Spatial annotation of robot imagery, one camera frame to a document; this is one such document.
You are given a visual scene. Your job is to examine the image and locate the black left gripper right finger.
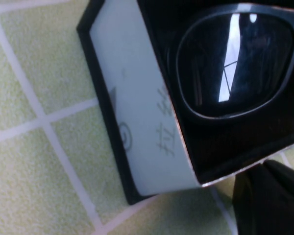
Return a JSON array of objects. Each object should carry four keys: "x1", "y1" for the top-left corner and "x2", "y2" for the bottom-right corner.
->
[{"x1": 262, "y1": 160, "x2": 294, "y2": 211}]

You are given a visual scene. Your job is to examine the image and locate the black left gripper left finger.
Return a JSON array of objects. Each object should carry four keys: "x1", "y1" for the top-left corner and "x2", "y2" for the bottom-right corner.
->
[{"x1": 232, "y1": 163, "x2": 294, "y2": 235}]

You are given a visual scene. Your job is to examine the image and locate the black framed glasses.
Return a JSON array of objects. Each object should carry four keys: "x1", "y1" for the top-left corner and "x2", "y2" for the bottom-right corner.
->
[{"x1": 166, "y1": 1, "x2": 294, "y2": 123}]

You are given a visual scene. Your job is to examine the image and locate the black printed glasses case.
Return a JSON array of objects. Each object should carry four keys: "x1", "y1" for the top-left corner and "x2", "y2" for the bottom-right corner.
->
[{"x1": 75, "y1": 0, "x2": 294, "y2": 206}]

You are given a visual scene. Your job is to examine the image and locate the green white grid tablecloth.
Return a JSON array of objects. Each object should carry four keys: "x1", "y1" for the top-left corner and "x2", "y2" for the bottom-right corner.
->
[{"x1": 0, "y1": 0, "x2": 294, "y2": 235}]

